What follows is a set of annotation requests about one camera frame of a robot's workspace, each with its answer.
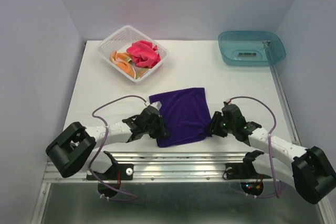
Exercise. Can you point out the purple towel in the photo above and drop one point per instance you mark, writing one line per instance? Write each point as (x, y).
(186, 116)

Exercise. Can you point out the teal translucent plastic bin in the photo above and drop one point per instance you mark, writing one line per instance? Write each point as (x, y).
(251, 48)

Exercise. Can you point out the aluminium mounting rail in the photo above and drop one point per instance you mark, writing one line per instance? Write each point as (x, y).
(176, 167)

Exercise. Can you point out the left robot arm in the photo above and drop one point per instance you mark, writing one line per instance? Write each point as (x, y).
(80, 148)

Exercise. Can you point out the orange patterned towel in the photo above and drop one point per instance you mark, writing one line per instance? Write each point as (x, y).
(124, 62)

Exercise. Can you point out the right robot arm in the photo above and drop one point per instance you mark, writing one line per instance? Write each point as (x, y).
(307, 170)

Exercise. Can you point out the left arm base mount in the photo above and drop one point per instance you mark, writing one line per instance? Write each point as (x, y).
(106, 167)

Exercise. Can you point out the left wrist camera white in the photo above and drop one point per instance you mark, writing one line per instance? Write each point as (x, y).
(156, 105)

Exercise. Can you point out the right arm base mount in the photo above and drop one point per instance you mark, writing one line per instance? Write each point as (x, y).
(244, 169)

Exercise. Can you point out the pink towel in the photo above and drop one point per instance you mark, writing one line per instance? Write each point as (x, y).
(144, 54)

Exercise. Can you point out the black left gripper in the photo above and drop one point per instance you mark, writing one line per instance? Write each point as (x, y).
(162, 130)

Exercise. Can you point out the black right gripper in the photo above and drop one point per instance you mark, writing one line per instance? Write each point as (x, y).
(214, 130)

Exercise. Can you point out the white plastic mesh basket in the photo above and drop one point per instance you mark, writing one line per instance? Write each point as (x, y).
(120, 41)

